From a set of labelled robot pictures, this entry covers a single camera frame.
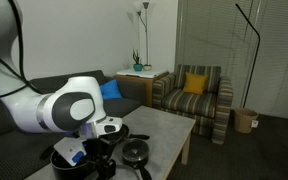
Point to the striped armchair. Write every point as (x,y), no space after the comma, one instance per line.
(190,105)

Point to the teal pot with plant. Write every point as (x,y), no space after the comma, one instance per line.
(137,67)

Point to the large black pot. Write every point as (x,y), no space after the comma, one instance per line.
(59,168)

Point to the black frying pan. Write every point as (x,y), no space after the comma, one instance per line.
(122,131)

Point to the dark grey fabric sofa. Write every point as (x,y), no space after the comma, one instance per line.
(4,156)

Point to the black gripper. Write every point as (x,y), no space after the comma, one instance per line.
(99,148)

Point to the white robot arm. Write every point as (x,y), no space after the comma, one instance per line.
(24,106)

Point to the small black saucepan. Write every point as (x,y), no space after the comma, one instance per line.
(134,162)

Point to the small white plant pot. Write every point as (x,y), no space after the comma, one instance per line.
(147,67)

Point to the small glass saucepan lid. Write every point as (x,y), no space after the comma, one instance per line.
(135,148)

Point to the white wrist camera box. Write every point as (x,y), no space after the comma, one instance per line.
(69,150)

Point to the black thin floor lamp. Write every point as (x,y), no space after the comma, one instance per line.
(252,66)

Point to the white floor lamp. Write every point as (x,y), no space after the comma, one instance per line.
(146,33)

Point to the blue throw pillow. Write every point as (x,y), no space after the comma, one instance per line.
(110,90)

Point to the yellow cushion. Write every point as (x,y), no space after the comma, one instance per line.
(195,83)

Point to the wicker waste basket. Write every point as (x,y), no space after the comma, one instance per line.
(245,121)

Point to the window blinds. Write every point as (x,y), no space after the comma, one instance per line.
(217,33)

